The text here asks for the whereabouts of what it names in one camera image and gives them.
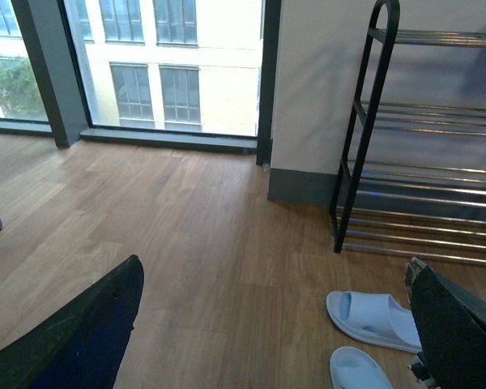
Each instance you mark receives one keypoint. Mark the black metal shoe rack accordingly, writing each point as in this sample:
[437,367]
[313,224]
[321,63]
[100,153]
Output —
[412,172]

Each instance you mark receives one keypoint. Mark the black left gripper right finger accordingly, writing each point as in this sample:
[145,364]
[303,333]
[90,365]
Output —
[451,325]

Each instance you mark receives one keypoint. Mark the light blue slipper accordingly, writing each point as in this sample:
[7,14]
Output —
[352,368]
[376,319]

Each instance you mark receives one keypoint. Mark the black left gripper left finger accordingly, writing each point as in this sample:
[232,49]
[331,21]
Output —
[82,344]

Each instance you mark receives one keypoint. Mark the light blue slipper far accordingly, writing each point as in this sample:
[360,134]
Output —
[376,319]

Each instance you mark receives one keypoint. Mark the light blue slipper near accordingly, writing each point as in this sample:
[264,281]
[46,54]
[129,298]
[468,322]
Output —
[352,368]

